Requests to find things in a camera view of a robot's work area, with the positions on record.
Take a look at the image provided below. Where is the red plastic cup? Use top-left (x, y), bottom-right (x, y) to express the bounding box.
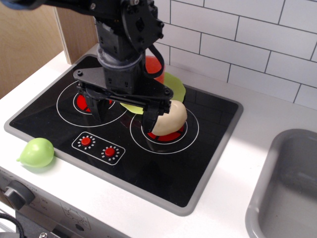
top-left (145, 56), bottom-right (165, 84)

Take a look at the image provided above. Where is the black cable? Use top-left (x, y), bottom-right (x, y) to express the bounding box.
top-left (0, 212), bottom-right (25, 238)

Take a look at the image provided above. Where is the black toy stove top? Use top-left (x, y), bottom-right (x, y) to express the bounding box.
top-left (3, 54), bottom-right (244, 217)

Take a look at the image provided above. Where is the grey oven knob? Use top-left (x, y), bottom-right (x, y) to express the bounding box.
top-left (4, 180), bottom-right (35, 210)

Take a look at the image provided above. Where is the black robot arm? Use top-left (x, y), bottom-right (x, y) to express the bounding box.
top-left (3, 0), bottom-right (173, 133)

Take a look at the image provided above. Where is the grey sink basin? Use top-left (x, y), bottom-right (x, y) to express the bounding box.
top-left (245, 129), bottom-right (317, 238)

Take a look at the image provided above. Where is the green toy pear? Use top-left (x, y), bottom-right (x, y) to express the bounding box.
top-left (16, 138), bottom-right (54, 168)

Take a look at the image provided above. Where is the beige toy potato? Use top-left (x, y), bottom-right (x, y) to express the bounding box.
top-left (152, 100), bottom-right (187, 136)

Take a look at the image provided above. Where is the green plastic plate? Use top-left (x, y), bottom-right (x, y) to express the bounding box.
top-left (120, 72), bottom-right (186, 115)

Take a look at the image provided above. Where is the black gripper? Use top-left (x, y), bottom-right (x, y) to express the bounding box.
top-left (73, 55), bottom-right (173, 133)

